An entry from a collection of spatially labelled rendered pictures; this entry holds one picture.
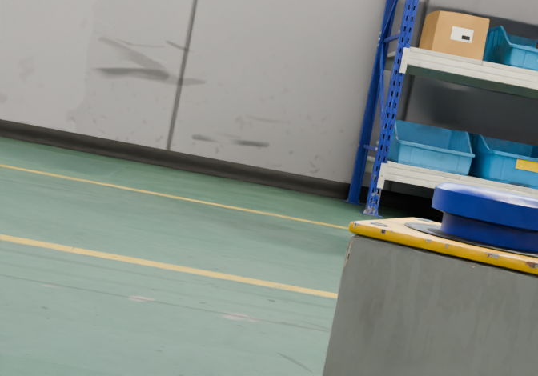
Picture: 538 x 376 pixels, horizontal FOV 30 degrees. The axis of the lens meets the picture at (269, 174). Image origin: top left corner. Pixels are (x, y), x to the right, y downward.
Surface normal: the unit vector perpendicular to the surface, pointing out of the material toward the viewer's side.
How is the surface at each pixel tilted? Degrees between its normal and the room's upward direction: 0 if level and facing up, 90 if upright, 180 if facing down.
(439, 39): 91
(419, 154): 95
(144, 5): 90
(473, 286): 90
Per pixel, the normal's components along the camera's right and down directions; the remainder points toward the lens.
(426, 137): 0.09, 0.00
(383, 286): -0.38, -0.02
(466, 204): -0.66, -0.08
